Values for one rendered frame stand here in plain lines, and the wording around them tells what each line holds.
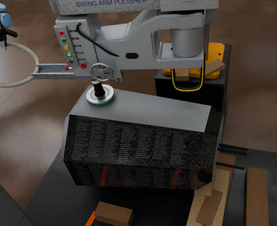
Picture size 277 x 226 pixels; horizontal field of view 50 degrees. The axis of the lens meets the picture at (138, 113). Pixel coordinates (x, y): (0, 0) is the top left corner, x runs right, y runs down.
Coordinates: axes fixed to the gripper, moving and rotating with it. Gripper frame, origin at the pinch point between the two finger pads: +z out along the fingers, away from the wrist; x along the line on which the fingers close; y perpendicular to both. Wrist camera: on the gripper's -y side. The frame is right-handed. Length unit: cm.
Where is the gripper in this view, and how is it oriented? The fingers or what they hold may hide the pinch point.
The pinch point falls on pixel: (6, 47)
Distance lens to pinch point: 262.2
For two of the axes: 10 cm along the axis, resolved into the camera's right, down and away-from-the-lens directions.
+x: 3.4, 7.6, -5.5
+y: -9.1, 1.1, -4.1
